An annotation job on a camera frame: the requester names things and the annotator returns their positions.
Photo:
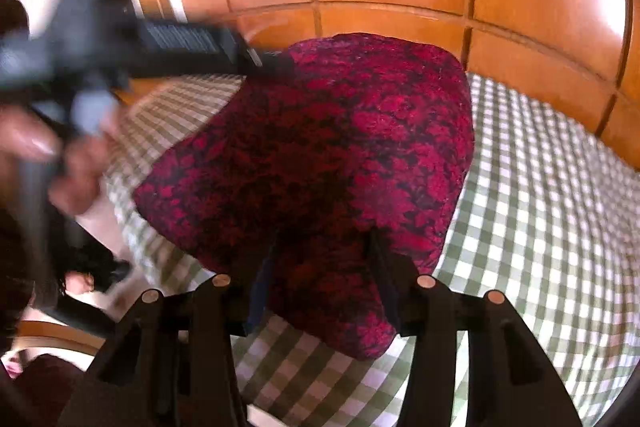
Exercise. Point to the dark red cloth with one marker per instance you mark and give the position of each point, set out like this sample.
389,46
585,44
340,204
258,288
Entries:
47,387

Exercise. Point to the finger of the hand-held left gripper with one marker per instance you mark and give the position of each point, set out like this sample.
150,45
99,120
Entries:
265,64

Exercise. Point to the wooden chair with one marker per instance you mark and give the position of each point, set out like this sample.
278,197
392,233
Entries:
60,337

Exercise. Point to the red floral garment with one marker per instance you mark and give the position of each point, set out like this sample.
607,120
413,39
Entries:
325,147

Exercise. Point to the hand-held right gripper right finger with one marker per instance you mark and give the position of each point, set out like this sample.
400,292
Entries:
387,287

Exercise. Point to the person's left hand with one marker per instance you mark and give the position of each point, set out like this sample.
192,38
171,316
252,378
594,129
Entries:
82,177

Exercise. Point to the person's left forearm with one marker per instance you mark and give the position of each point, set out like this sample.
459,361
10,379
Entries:
105,237

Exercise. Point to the green white checked blanket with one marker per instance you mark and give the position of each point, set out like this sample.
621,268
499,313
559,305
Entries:
525,232

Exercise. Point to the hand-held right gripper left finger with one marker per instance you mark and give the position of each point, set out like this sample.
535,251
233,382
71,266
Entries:
260,289

